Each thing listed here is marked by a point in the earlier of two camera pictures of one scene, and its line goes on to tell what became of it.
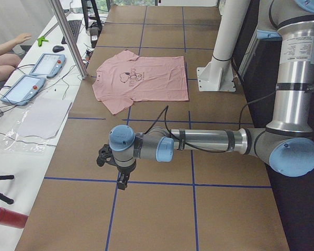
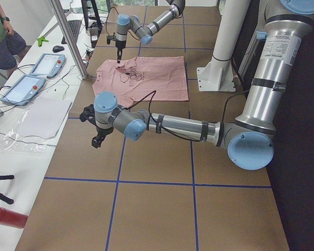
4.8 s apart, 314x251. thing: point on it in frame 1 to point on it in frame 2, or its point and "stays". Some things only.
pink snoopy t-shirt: (125, 78) stays
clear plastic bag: (15, 140) stays
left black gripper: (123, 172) to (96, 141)
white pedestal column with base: (218, 75) stays
